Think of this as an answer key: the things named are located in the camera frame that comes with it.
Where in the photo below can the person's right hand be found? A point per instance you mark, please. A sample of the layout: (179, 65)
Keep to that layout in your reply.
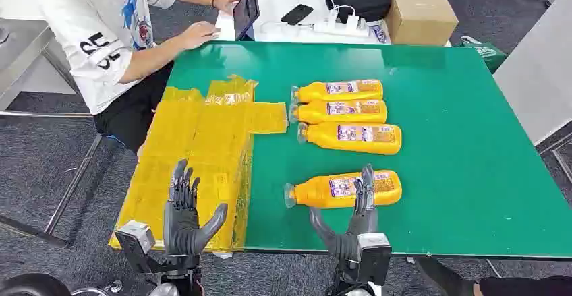
(199, 35)

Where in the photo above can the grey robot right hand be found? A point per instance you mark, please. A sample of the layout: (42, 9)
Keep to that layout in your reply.
(344, 245)

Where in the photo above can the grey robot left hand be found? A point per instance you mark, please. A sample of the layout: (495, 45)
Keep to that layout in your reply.
(178, 231)

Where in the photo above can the person's left hand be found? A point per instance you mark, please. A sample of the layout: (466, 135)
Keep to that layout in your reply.
(228, 2)

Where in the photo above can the orange drink bottle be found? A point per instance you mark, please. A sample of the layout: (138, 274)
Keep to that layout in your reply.
(321, 138)
(313, 92)
(313, 112)
(317, 193)

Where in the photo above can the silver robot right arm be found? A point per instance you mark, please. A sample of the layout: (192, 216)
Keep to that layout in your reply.
(357, 292)

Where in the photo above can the black tablet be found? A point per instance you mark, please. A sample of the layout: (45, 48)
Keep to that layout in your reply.
(246, 12)

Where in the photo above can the black smartphone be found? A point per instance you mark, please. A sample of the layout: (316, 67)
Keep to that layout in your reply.
(296, 14)

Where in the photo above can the person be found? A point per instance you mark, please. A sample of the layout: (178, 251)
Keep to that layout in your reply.
(103, 30)

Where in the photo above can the white charger plug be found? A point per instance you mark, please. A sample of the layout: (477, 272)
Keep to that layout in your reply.
(353, 20)
(333, 16)

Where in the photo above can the white power strip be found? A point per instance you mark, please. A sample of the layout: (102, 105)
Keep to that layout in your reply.
(339, 29)

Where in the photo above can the small blue printed packet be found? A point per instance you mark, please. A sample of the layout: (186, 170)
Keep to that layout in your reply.
(379, 34)

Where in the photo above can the green table mat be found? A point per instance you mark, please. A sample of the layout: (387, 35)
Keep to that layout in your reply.
(447, 128)

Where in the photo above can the black wheel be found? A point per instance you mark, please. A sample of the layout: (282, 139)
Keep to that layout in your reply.
(31, 287)

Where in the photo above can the black leg and foot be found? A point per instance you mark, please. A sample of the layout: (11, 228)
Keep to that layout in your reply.
(527, 287)

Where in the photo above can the cardboard box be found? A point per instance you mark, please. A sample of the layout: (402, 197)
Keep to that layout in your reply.
(420, 19)

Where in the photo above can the green shopping bag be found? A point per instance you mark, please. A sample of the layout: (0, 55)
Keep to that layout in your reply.
(485, 52)

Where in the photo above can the grey side table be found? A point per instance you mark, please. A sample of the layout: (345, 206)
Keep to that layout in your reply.
(540, 61)

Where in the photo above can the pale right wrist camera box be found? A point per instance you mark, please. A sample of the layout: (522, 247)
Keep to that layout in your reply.
(374, 256)

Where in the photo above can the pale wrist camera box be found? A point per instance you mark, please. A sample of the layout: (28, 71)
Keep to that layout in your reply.
(374, 256)
(136, 238)

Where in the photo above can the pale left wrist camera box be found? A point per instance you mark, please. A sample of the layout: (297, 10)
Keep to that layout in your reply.
(136, 238)

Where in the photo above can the steel bench frame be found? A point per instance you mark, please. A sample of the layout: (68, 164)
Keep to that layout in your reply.
(27, 48)

